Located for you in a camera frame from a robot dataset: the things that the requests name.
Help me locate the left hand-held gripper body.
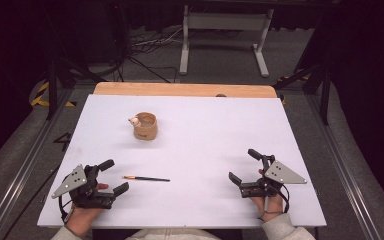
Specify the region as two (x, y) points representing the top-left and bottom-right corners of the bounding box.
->
(51, 164), (116, 210)

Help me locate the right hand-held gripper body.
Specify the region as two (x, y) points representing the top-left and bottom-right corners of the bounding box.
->
(239, 154), (308, 199)

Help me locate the thin black brush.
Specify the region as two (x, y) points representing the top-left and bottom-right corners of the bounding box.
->
(122, 175), (171, 183)

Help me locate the wooden cup with small figure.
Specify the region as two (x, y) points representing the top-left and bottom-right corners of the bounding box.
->
(128, 111), (159, 141)

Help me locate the person's right hand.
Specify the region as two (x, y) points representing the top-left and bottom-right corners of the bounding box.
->
(249, 194), (285, 223)

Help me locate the person's left hand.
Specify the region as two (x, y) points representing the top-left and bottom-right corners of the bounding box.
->
(65, 204), (104, 238)

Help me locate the person's light clothing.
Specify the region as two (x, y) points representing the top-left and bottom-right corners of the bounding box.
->
(125, 228), (222, 240)

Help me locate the black tripod stand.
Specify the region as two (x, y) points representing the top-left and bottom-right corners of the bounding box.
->
(272, 61), (333, 127)
(44, 54), (109, 122)

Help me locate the yellow black hazard tape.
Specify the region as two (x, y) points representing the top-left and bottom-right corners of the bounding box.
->
(29, 80), (78, 108)

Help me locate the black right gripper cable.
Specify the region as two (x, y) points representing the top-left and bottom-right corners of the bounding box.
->
(259, 184), (291, 222)

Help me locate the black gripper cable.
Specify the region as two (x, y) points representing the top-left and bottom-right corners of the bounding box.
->
(259, 184), (291, 222)
(58, 195), (74, 224)

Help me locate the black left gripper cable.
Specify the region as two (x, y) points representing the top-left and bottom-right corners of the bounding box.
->
(58, 195), (74, 224)

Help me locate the aluminium floor rail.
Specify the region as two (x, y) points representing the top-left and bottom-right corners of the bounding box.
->
(304, 93), (383, 240)
(0, 87), (76, 240)

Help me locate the bundle of floor cables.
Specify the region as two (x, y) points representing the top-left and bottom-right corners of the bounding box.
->
(126, 26), (185, 56)

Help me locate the white metal stand frame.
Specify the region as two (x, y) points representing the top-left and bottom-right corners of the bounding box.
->
(178, 4), (275, 79)

